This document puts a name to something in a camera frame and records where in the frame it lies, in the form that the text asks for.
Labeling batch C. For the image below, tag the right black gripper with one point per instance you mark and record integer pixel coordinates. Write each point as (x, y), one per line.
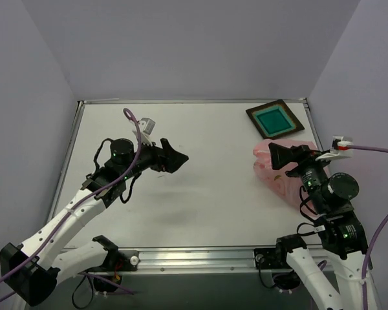
(291, 157)

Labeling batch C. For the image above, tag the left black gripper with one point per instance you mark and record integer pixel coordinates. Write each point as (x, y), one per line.
(163, 155)

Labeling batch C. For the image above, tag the pink plastic bag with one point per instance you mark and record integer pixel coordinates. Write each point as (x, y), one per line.
(276, 180)

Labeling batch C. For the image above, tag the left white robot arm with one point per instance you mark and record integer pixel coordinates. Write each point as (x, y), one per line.
(35, 267)

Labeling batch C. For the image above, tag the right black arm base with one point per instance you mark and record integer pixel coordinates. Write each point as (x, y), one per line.
(283, 279)

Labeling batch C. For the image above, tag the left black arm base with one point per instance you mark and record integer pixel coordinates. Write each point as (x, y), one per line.
(106, 285)

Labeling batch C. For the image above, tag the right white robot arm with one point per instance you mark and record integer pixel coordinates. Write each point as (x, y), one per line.
(342, 235)

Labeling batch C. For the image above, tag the brown teal square plate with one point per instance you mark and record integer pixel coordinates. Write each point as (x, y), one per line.
(274, 120)

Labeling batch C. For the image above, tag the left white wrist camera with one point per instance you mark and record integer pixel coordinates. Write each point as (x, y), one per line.
(146, 126)

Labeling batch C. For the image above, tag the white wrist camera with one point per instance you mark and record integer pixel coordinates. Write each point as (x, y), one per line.
(340, 149)
(146, 126)

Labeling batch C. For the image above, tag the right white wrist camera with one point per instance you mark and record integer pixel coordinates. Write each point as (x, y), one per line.
(340, 149)

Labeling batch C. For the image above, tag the aluminium front rail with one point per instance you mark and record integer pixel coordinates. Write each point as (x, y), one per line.
(194, 260)

